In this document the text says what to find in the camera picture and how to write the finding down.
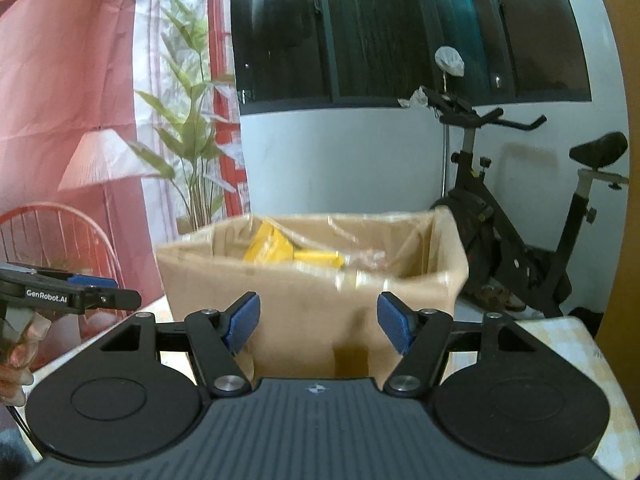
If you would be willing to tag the printed bamboo curtain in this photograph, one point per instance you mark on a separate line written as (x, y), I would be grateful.
(75, 85)

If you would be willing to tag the brown cardboard box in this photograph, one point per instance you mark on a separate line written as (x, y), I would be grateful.
(300, 310)

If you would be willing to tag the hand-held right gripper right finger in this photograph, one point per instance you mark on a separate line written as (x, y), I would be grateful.
(396, 322)

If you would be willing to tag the clear plastic bag liner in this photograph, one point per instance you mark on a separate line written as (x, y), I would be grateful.
(380, 245)

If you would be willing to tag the brown sandal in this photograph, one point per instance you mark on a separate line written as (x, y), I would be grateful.
(497, 299)

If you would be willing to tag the yellow snack packet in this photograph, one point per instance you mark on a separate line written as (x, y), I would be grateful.
(267, 247)
(320, 258)

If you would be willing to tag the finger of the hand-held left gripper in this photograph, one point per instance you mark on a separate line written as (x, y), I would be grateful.
(115, 300)
(92, 283)

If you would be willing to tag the white plastic bag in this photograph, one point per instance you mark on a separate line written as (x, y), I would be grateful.
(450, 61)

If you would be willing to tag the person's left hand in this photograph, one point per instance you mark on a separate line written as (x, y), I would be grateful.
(20, 375)

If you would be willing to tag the crumpled white cloth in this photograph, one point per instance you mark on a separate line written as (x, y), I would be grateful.
(415, 97)

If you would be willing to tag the dark cloth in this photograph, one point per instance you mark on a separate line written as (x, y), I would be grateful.
(586, 320)

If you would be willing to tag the checkered yellow tablecloth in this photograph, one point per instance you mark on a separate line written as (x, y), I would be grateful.
(575, 360)

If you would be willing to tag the dark glass window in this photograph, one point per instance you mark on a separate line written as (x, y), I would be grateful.
(375, 35)

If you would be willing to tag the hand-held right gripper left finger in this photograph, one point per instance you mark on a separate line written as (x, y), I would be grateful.
(242, 322)

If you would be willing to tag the metal pole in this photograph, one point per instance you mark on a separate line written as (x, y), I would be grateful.
(445, 160)

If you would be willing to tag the black exercise bike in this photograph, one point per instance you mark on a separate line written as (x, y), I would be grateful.
(500, 240)

